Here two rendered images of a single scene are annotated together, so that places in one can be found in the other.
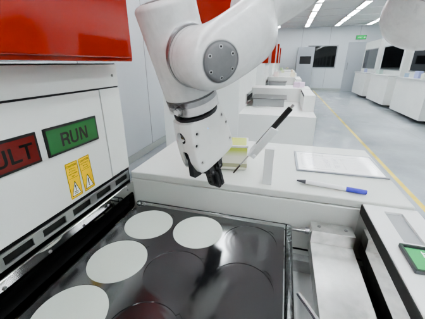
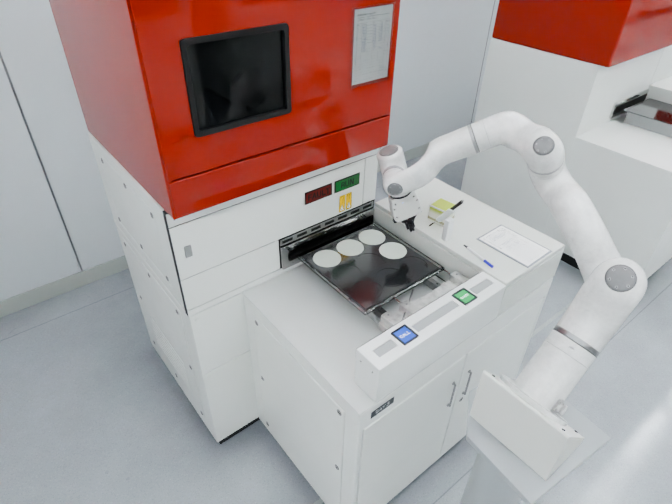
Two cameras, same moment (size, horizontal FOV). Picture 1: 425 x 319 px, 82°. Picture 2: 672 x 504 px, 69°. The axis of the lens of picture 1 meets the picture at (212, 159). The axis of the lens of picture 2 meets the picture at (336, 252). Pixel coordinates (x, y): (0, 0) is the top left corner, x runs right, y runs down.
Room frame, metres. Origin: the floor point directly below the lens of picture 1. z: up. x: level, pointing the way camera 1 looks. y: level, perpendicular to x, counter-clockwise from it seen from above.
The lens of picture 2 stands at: (-0.88, -0.61, 1.97)
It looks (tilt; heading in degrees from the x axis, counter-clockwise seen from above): 37 degrees down; 34
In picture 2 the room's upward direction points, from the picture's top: 1 degrees clockwise
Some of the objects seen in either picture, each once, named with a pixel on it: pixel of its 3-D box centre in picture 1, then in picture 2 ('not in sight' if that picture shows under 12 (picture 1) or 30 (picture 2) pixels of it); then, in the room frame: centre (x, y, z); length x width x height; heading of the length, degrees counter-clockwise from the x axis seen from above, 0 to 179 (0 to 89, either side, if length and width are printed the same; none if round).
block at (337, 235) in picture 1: (331, 233); (461, 281); (0.41, -0.24, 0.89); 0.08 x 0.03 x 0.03; 74
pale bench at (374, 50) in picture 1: (375, 69); not in sight; (10.05, -6.28, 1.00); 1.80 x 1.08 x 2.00; 164
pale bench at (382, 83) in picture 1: (399, 71); not in sight; (7.93, -5.68, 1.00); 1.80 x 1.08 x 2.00; 164
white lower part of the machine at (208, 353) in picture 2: not in sight; (251, 300); (0.28, 0.66, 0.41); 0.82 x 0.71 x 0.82; 164
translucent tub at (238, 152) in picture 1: (233, 152); (441, 212); (0.61, -0.06, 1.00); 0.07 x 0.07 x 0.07; 83
